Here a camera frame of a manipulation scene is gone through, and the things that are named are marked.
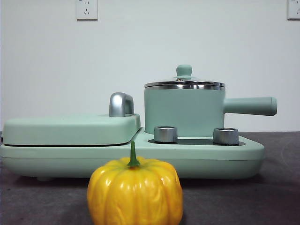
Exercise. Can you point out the glass lid with green knob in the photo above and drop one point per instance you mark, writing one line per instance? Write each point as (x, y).
(184, 70)

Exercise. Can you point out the yellow toy pumpkin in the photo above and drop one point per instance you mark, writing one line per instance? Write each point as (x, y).
(133, 192)

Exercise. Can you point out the silver control knob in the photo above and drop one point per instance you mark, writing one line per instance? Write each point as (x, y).
(165, 134)
(225, 136)

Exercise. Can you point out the green breakfast machine base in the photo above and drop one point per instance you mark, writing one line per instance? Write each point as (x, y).
(187, 161)

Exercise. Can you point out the white wall socket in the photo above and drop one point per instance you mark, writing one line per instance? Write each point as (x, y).
(86, 10)
(294, 10)

